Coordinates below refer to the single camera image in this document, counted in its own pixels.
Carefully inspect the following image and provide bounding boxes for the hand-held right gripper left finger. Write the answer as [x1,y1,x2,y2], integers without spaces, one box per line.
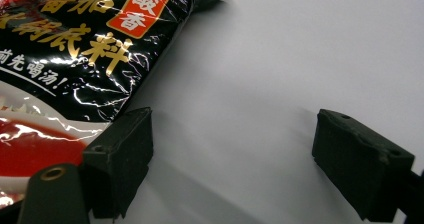
[81,106,155,220]

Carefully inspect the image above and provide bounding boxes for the black and red soup base packet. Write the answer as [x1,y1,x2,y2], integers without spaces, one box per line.
[0,0,229,209]

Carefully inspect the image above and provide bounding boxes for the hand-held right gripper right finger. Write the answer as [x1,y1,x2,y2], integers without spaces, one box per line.
[311,108,416,224]

